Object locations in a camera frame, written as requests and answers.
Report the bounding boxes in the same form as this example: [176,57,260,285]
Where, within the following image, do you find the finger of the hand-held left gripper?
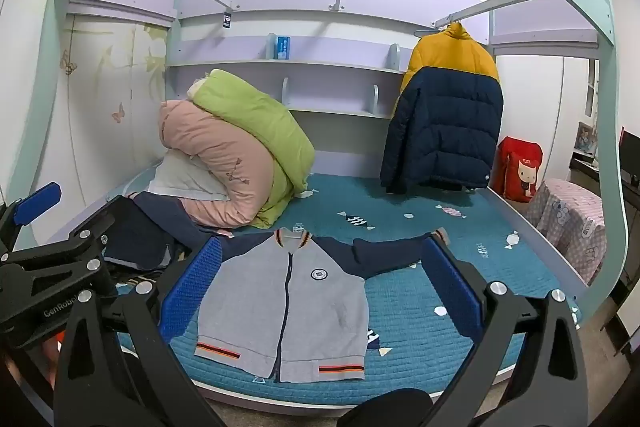
[0,182,63,258]
[0,194,133,303]

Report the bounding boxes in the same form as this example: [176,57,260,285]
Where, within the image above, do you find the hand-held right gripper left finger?
[52,234,226,427]

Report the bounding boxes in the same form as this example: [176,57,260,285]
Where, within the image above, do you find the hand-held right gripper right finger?
[421,237,588,427]

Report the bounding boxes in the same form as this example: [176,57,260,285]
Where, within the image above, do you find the grey zip jacket navy sleeves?
[195,227,451,384]

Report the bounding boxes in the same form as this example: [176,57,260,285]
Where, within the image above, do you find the navy folded clothes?
[102,192,211,273]

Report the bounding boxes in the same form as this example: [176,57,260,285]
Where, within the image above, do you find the white pillow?
[146,152,231,208]

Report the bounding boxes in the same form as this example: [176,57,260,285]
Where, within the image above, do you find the teal quilted bed mat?
[115,172,581,380]

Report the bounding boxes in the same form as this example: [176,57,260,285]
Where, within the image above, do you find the pink quilt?
[159,99,283,228]

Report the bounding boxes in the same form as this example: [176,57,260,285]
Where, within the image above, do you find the yellow navy puffer jacket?
[380,23,503,195]

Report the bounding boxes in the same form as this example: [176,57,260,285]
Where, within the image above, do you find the green quilt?
[192,69,316,230]

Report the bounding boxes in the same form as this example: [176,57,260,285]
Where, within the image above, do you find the black monitor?
[618,127,640,188]

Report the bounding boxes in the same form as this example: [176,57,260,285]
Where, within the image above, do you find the purple shelf unit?
[165,0,496,158]

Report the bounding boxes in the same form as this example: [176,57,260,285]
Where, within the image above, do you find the blue box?
[267,33,293,60]

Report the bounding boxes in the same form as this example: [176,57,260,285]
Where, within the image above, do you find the picture frame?
[575,122,599,158]

